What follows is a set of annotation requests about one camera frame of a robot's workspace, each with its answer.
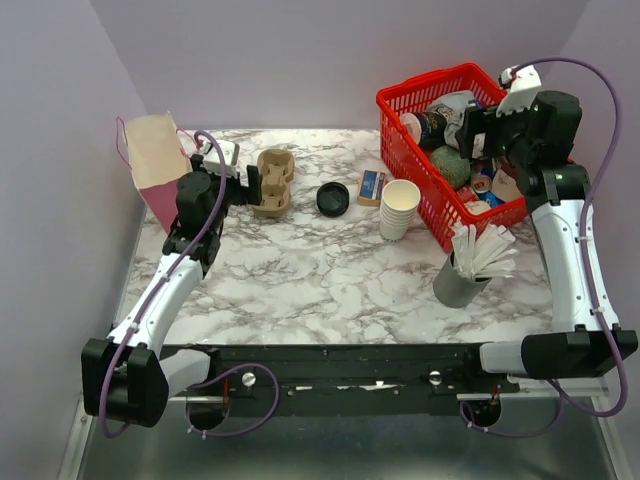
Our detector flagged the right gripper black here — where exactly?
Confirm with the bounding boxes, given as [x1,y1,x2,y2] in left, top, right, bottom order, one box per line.
[454,95,536,167]

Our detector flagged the purple cable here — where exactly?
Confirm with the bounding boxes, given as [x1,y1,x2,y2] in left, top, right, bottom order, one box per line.
[459,55,629,439]
[97,130,231,439]

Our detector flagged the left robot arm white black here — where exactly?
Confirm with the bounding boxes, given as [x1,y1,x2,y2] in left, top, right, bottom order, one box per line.
[81,165,262,427]

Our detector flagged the blue orange sponge pack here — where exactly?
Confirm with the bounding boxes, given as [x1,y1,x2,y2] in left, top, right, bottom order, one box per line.
[356,170,387,207]

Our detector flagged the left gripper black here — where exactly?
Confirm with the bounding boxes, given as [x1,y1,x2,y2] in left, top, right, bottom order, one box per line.
[191,155,263,233]

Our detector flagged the pink paper bag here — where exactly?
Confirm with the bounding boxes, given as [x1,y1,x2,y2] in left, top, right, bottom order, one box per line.
[116,112,192,233]

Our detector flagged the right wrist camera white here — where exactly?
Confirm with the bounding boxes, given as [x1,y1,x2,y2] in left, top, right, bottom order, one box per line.
[496,65,542,118]

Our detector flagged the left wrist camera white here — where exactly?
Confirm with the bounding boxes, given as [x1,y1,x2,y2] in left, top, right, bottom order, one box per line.
[200,140,240,178]

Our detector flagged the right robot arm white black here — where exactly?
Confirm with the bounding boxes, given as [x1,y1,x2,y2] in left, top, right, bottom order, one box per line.
[456,91,638,392]

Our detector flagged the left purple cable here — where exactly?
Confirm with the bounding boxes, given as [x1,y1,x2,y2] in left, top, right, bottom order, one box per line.
[97,130,231,439]

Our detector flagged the red plastic basket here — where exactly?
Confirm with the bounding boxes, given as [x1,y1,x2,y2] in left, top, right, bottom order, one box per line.
[375,62,581,255]

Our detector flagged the white paper cup stack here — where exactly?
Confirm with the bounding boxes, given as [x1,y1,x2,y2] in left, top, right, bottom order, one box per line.
[379,179,421,242]

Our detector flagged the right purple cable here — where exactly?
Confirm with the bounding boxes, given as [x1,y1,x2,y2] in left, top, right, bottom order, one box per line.
[459,55,629,439]

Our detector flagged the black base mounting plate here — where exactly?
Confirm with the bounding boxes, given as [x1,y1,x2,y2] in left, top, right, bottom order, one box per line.
[102,343,521,419]

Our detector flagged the dark noodle cup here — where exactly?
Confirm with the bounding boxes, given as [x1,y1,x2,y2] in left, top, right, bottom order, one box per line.
[399,111,449,150]

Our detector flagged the white wrapped straws bundle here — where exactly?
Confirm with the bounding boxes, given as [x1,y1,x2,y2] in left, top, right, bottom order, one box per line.
[451,222,518,281]

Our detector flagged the cardboard cup carrier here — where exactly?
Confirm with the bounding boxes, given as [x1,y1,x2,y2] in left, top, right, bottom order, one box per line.
[252,149,295,218]

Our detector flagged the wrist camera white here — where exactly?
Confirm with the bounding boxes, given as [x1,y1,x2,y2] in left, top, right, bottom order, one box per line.
[496,65,542,118]
[200,140,240,178]

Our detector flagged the grey metal straw holder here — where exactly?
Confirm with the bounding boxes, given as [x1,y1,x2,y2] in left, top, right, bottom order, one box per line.
[433,252,491,309]

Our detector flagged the grey white plastic bag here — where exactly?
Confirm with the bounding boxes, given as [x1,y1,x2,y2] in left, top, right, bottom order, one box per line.
[427,90,476,150]

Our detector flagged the aluminium rail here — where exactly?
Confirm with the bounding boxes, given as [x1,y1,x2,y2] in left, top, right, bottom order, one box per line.
[164,377,609,402]

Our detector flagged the black coffee cup lid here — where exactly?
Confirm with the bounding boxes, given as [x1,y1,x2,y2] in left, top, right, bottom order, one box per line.
[316,182,350,218]

